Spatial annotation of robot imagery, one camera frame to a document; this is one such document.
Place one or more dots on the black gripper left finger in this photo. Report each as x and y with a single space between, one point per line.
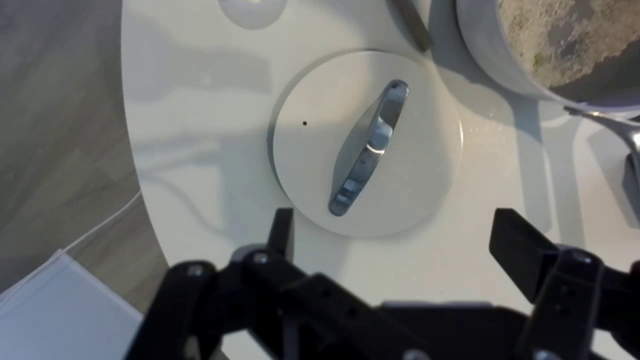
280 239

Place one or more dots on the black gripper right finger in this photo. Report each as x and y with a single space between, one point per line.
520 250

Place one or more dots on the white pot lid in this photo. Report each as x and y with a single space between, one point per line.
366 145

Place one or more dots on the clear drinking glass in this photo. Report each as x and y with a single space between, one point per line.
253 15

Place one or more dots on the white box on floor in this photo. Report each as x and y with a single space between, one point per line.
65 313

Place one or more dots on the white pot with handle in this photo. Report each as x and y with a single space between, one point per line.
576 53

